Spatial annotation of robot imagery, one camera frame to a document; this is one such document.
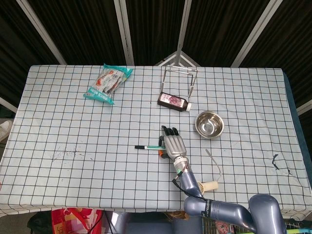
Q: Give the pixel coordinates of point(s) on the stainless steel bowl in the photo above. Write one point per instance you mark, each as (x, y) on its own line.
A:
(209, 124)

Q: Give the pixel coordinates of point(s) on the black grid checked tablecloth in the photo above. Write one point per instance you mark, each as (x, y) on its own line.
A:
(85, 170)

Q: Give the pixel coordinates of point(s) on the teal snack bag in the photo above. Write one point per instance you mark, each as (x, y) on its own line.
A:
(107, 84)

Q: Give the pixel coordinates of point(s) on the dark brown bottle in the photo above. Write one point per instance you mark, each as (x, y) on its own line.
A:
(173, 102)

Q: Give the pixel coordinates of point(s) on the white triangular frame base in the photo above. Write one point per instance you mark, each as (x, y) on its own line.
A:
(170, 59)

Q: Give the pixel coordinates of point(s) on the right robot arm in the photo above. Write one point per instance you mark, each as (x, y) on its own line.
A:
(219, 212)

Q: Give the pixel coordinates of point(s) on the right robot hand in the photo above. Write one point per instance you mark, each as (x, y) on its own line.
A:
(174, 146)

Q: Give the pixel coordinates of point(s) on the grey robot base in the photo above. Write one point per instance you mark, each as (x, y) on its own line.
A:
(146, 224)

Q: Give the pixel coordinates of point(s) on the cream handheld fan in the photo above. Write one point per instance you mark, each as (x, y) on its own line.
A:
(210, 186)

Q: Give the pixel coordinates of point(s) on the black marker cap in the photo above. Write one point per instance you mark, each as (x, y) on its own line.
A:
(139, 147)

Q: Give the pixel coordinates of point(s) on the red patterned bag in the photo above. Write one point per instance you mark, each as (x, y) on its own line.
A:
(73, 220)

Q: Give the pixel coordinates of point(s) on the green white marker body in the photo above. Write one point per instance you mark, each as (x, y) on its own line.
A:
(152, 147)

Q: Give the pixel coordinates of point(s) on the white frame post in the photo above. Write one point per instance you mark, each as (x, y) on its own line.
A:
(41, 31)
(124, 31)
(182, 24)
(258, 31)

